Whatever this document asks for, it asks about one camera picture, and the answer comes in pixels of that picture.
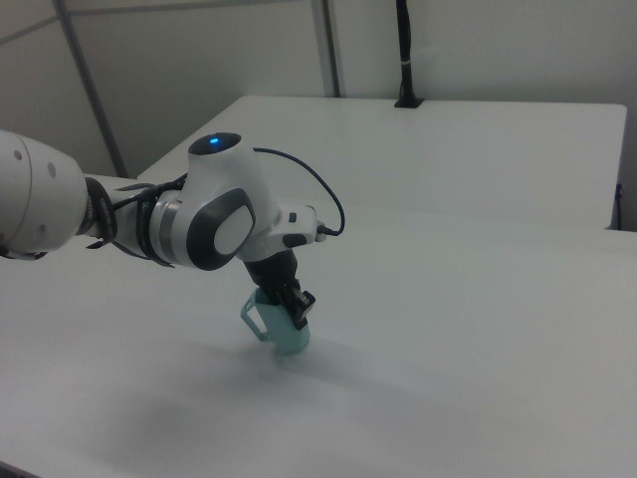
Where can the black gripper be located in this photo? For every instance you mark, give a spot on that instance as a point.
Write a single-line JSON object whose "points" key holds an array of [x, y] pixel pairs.
{"points": [[271, 271]]}

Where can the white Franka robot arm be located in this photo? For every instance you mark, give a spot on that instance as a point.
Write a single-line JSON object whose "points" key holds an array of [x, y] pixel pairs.
{"points": [[224, 169]]}

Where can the white auxiliary table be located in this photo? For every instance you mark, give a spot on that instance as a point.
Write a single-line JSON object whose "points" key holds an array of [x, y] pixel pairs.
{"points": [[423, 159]]}

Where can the grey partition frame post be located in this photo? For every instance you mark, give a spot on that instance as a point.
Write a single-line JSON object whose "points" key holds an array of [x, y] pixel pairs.
{"points": [[328, 50], [92, 89]]}

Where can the black camera pole with base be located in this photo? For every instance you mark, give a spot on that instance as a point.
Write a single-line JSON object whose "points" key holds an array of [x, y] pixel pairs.
{"points": [[407, 60]]}

